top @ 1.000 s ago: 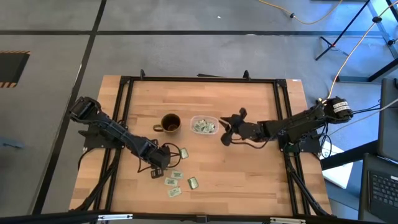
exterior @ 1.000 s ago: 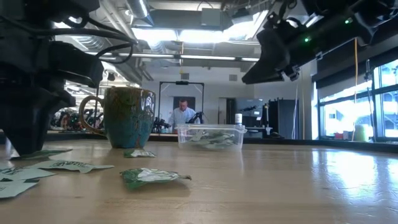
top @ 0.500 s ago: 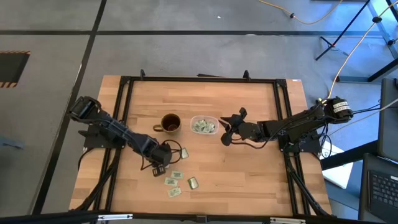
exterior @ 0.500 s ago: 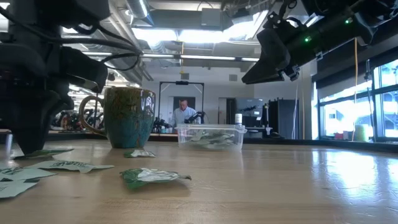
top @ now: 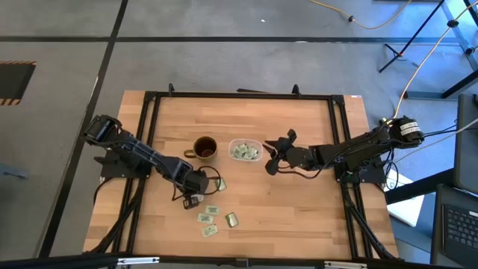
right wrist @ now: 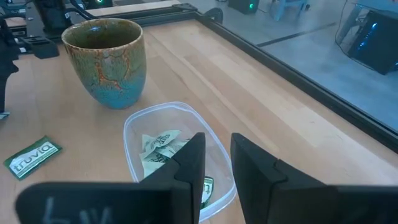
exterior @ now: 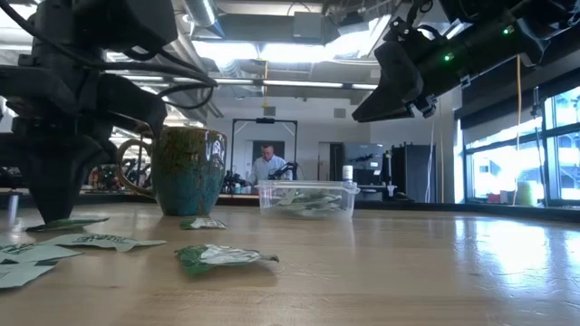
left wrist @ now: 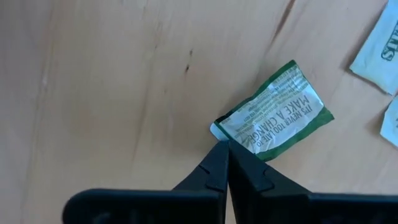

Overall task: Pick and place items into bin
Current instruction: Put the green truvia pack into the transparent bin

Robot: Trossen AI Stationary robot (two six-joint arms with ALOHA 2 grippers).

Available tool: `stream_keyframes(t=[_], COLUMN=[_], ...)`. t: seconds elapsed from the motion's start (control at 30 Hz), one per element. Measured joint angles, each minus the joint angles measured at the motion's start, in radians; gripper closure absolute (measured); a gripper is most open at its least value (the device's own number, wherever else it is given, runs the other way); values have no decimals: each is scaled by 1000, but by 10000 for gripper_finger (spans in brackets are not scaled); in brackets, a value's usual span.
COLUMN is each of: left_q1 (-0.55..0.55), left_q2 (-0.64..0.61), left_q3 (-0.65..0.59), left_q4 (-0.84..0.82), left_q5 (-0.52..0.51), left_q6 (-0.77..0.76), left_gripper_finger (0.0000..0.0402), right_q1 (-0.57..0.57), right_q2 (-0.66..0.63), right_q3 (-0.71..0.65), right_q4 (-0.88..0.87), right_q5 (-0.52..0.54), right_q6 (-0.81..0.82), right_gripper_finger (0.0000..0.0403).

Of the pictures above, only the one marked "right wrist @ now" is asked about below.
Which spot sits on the grey chair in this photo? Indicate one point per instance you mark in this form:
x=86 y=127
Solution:
x=287 y=7

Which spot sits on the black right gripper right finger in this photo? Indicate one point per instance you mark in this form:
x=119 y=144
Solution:
x=280 y=202

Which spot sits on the black device green light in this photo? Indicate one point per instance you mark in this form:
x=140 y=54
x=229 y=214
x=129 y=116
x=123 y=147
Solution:
x=98 y=3
x=244 y=5

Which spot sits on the green-blue glazed ceramic mug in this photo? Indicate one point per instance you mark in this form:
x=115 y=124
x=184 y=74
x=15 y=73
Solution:
x=105 y=62

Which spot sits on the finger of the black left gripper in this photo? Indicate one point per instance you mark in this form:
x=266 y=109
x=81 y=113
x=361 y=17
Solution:
x=2 y=93

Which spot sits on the black computer tower blue light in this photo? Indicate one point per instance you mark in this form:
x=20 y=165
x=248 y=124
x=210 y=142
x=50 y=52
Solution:
x=373 y=40

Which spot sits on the clear plastic container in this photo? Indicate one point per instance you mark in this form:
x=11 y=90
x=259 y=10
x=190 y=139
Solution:
x=214 y=149

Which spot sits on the black aluminium table frame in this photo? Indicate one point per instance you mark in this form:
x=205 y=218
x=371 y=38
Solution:
x=311 y=84

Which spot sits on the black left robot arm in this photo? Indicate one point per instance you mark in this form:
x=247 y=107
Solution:
x=53 y=15

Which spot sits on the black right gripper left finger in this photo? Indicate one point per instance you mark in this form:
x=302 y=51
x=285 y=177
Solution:
x=155 y=202

